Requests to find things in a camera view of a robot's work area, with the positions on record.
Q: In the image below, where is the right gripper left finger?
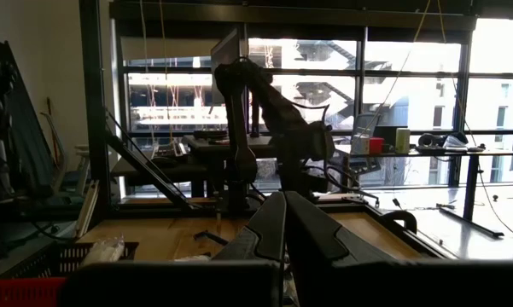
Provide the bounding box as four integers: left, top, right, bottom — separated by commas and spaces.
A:
57, 191, 287, 307

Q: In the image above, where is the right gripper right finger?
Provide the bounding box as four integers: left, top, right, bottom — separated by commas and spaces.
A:
286, 191, 513, 307

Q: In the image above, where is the dark blue slim toiletry stick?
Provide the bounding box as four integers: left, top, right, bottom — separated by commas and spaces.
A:
193, 229, 230, 247

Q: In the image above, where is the clear bag of cotton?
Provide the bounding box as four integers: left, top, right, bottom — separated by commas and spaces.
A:
79, 233, 126, 268

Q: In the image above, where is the small white box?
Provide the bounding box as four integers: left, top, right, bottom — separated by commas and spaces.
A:
350, 134, 370, 155

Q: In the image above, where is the pale green canister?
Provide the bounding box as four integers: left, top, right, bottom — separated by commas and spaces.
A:
394, 127, 411, 154

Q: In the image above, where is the dark office desk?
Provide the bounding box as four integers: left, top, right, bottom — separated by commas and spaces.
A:
110, 134, 283, 191

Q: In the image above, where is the computer monitor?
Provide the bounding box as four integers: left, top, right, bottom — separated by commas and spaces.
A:
209, 27, 247, 107

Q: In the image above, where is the black standing desk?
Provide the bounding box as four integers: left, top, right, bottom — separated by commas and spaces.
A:
336, 147, 513, 240

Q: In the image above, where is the white aluminium extrusion bar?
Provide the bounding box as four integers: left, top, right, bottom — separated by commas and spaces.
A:
74, 178, 100, 240

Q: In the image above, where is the black slotted plastic basket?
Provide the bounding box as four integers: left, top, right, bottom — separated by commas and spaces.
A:
0, 240, 140, 281

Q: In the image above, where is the red slotted plastic basket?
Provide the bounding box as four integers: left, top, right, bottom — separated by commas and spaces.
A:
0, 275, 67, 307

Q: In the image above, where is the dark leaning board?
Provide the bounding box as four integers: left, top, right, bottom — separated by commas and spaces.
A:
0, 33, 56, 201

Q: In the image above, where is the black clamp handle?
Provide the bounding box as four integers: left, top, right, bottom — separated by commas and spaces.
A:
379, 209, 418, 235

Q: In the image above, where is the black aluminium rig frame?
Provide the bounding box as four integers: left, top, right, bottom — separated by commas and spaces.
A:
79, 0, 453, 261

